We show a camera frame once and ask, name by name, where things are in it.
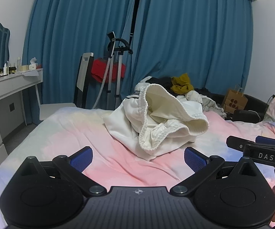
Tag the white dressing table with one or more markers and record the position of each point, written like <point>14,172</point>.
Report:
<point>1,95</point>

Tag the mustard yellow cloth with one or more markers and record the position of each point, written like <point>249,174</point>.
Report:
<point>181,83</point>

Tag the red cloth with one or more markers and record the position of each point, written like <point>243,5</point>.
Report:
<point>101,70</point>

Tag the white tissue box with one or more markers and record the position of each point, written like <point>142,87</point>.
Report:
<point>28,66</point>

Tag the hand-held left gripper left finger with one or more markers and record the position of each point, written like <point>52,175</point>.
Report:
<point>81,159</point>

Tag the black bed frame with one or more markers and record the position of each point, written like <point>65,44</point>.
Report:
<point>256,105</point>

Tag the small white bottle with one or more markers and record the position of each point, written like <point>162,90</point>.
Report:
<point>5,68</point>

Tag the tall white bottle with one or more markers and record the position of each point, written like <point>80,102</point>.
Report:
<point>18,64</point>

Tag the black cloth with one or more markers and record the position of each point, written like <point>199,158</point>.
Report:
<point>161,82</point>

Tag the white and grey clothing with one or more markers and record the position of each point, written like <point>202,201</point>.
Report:
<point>199,100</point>

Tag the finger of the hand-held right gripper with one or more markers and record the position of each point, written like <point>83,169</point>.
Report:
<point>235,143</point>
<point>268,140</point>

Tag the blue curtain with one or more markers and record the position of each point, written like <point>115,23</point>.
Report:
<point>80,16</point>
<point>192,28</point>

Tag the black and white chair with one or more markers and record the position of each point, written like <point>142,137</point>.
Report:
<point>82,76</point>

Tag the dark cosmetics box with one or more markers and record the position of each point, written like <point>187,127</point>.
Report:
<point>12,69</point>

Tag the brown paper bag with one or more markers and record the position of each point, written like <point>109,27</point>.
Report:
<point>235,102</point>

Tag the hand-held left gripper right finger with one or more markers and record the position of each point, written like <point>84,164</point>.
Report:
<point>195,159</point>

